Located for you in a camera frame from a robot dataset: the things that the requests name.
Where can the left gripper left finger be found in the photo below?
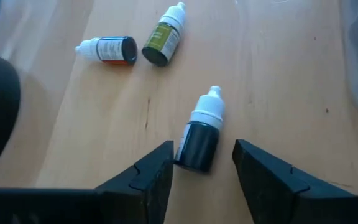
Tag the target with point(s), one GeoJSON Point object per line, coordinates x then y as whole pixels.
{"type": "Point", "coordinates": [135, 199]}

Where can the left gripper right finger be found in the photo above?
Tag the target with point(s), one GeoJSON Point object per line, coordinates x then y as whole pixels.
{"type": "Point", "coordinates": [278, 193]}

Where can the small black dropper bottle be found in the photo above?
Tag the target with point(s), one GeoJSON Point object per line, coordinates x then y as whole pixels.
{"type": "Point", "coordinates": [200, 146]}

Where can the small orange dropper bottle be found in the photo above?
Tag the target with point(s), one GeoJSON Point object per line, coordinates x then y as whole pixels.
{"type": "Point", "coordinates": [113, 49]}

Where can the small olive label dropper bottle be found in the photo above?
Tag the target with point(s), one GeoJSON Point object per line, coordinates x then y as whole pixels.
{"type": "Point", "coordinates": [160, 40]}

